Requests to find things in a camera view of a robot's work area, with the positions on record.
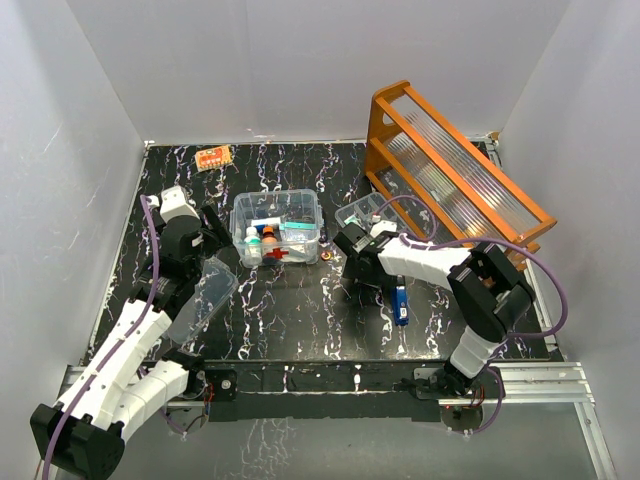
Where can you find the brown orange medicine bottle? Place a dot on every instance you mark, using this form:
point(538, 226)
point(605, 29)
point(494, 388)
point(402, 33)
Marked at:
point(269, 238)

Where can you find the clear first aid box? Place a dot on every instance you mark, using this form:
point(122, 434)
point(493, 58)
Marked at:
point(301, 205)

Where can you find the white blue gauze packet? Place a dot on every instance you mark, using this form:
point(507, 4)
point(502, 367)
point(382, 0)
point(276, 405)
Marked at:
point(306, 253)

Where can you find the blue white tube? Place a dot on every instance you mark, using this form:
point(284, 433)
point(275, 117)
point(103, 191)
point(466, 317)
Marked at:
point(270, 221)

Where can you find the orange pill blister pack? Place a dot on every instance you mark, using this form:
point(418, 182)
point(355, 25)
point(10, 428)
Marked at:
point(213, 158)

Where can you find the orange wooden shelf rack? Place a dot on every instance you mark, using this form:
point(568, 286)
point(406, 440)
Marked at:
point(429, 170)

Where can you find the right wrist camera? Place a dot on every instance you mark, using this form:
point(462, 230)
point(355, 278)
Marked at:
point(380, 225)

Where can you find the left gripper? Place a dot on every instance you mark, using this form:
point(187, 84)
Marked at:
point(216, 235)

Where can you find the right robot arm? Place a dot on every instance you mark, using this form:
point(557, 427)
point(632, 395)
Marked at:
point(491, 293)

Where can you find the white swab packet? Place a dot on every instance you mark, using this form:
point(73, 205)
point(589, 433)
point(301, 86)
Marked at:
point(353, 219)

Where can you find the clear box lid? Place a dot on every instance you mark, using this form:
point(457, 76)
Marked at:
point(211, 295)

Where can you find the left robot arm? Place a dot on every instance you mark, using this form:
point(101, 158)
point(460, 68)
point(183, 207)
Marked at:
point(125, 340)

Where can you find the white green small bottle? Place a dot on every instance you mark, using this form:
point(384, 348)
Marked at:
point(253, 247)

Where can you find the clear tray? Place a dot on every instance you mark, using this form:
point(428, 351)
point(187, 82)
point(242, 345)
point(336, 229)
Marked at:
point(366, 207)

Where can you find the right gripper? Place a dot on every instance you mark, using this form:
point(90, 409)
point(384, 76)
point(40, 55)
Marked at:
point(353, 273)

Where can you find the blue thermometer case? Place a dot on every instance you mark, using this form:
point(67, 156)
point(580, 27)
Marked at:
point(399, 302)

